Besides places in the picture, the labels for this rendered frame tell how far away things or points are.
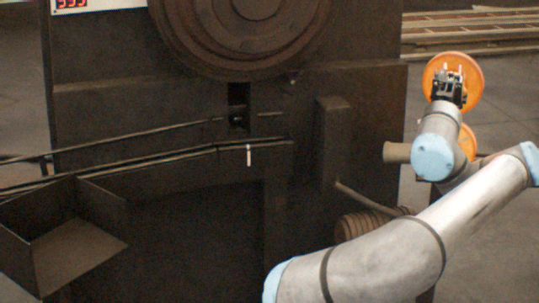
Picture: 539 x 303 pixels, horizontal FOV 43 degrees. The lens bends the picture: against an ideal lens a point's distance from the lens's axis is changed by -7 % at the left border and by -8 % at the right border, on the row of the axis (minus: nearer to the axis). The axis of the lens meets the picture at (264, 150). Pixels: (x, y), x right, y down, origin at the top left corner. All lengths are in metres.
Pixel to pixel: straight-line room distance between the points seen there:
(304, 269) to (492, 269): 1.77
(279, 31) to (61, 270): 0.73
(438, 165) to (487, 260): 1.38
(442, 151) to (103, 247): 0.76
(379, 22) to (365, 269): 1.14
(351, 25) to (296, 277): 1.07
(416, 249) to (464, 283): 1.66
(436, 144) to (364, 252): 0.50
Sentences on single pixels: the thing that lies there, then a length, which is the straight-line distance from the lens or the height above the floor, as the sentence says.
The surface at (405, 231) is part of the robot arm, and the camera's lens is 1.02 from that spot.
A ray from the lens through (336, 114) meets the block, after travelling 1.87.
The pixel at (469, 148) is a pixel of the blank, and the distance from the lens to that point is 1.90.
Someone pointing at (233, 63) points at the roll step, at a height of 0.94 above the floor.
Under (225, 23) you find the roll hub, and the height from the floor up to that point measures 1.05.
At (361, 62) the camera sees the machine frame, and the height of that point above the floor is 0.87.
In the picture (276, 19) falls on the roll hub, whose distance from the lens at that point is 1.68.
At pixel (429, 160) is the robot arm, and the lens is 1.46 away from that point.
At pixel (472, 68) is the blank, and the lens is 1.75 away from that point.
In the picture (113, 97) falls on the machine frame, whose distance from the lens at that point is 1.84.
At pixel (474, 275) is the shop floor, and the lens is 2.71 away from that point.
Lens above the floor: 1.43
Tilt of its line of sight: 23 degrees down
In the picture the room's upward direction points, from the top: straight up
